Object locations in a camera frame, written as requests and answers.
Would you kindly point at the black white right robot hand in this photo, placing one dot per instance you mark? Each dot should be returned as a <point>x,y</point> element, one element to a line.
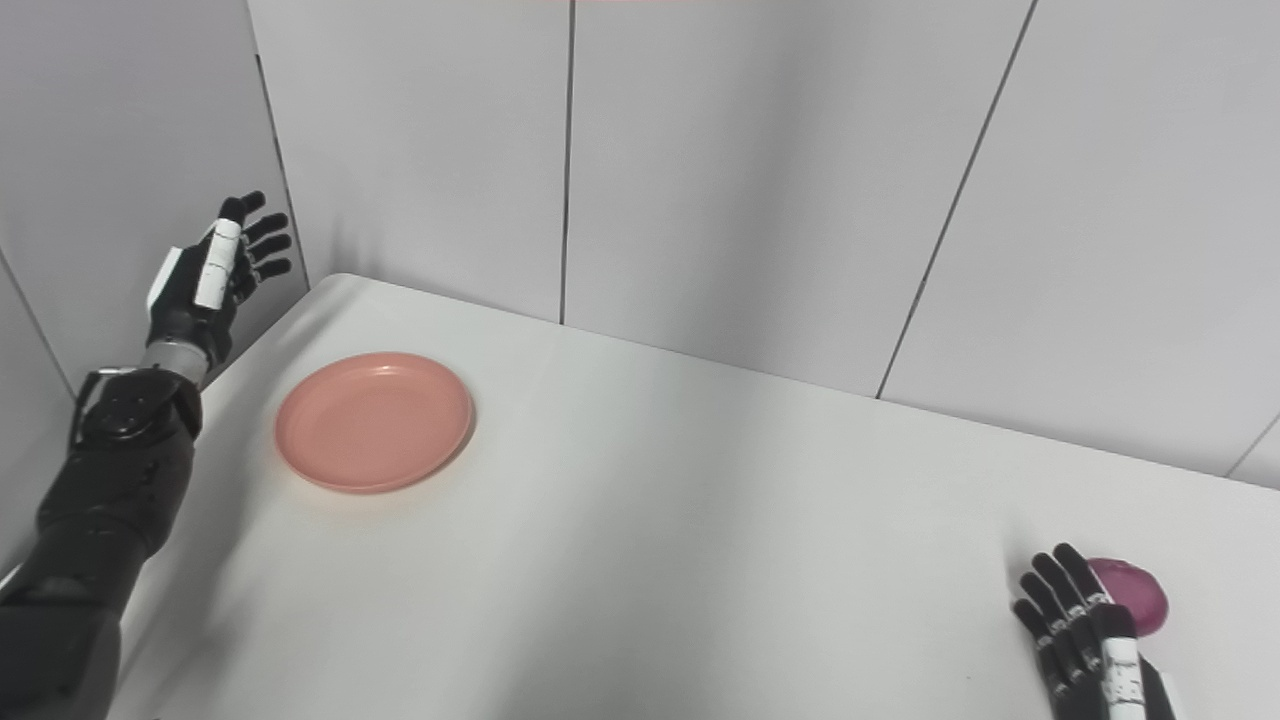
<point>1085,680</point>

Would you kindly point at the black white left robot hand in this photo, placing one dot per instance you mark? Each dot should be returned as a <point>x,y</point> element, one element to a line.
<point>190,310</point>

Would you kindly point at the red onion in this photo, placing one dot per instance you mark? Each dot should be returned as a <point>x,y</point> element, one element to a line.
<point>1140,600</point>

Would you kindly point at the pink round plate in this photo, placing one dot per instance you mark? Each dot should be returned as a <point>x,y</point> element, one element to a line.
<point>372,425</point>

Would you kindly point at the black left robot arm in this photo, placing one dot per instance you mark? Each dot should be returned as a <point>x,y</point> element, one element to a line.
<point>100,520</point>

